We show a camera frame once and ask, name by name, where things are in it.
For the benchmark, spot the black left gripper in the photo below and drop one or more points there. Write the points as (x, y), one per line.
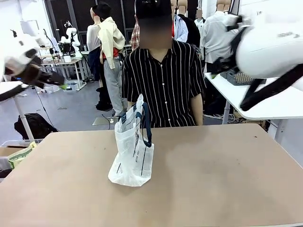
(33, 74)

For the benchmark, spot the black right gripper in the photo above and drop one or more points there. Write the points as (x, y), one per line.
(227, 65)

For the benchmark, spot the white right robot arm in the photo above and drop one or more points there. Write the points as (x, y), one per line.
(270, 42)

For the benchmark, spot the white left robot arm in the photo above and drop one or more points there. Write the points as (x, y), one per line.
(16, 45)

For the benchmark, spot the person's left forearm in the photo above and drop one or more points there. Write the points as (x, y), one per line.
(197, 111)

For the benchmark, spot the green and white paper bag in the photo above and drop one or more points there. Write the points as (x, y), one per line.
(20, 156)

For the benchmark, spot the grey mesh basket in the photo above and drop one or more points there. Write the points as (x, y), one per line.
(241, 78)

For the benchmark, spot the mannequin in white shirt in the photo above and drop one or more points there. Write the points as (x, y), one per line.
(216, 37)

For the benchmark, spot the small white background robot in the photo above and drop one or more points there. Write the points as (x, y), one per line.
(71, 40)

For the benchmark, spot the mannequin in black jacket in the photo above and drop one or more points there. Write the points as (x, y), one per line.
(193, 30)

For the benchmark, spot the person in striped black shirt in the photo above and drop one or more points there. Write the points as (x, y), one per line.
(163, 87)

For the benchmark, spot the black backpack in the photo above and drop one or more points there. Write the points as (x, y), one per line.
(33, 126)

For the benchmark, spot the mannequin in white top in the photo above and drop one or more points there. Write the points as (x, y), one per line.
(92, 40)

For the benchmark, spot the mannequin in blue shirt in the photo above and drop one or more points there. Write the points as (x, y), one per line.
(180, 29)

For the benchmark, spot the person with blurred face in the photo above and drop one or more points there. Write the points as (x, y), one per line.
(200, 20)

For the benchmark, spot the metal floor plate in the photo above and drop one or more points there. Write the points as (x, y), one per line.
(103, 121)

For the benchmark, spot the large white side table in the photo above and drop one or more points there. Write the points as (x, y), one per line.
(267, 101)

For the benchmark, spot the mannequin with cream jacket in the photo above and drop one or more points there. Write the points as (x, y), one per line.
(110, 47)

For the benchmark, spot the cardboard box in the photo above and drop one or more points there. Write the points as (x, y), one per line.
(7, 150)

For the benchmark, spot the black cap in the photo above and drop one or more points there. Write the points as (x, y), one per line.
(154, 9)

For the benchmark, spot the small white pedestal table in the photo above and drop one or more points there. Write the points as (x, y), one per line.
(14, 91)

